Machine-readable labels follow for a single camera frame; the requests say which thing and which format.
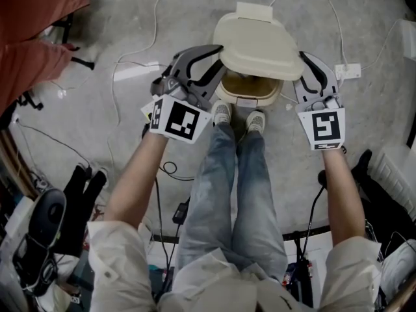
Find person's right white shoe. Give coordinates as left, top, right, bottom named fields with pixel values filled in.
left=244, top=109, right=267, bottom=133

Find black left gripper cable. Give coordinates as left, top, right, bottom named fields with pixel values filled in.
left=153, top=161, right=196, bottom=292

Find person's left white shoe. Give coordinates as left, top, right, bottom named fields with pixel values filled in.
left=211, top=99, right=233, bottom=125

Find person's legs in jeans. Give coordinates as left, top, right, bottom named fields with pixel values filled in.
left=176, top=122, right=289, bottom=280

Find cream plastic bin lid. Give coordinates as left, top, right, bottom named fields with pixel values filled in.
left=212, top=1, right=306, bottom=81

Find black power adapter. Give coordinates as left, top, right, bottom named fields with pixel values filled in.
left=172, top=200, right=191, bottom=224

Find white power strip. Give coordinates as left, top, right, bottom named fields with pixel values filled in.
left=334, top=62, right=363, bottom=79

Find person's white shirt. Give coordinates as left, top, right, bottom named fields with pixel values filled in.
left=86, top=218, right=384, bottom=312

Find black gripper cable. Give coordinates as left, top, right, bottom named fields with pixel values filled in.
left=294, top=169, right=328, bottom=266
left=153, top=161, right=196, bottom=292

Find person's right forearm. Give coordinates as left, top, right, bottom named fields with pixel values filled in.
left=321, top=148, right=365, bottom=246

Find person's left forearm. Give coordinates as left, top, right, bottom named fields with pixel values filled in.
left=103, top=129, right=170, bottom=231

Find pink cloth-covered chair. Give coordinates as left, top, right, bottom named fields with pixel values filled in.
left=0, top=0, right=96, bottom=117

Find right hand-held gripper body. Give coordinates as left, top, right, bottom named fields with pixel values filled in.
left=294, top=91, right=346, bottom=151

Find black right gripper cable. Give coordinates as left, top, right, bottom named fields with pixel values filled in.
left=294, top=169, right=328, bottom=266

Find person's white shoe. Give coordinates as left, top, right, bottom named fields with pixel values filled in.
left=244, top=109, right=267, bottom=133
left=211, top=99, right=233, bottom=125

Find white low cabinet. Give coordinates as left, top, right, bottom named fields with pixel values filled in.
left=369, top=146, right=416, bottom=221

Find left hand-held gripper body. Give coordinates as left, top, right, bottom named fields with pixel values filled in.
left=141, top=75, right=214, bottom=146

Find white floor cable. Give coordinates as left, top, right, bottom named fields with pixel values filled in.
left=317, top=0, right=349, bottom=66
left=106, top=0, right=196, bottom=175

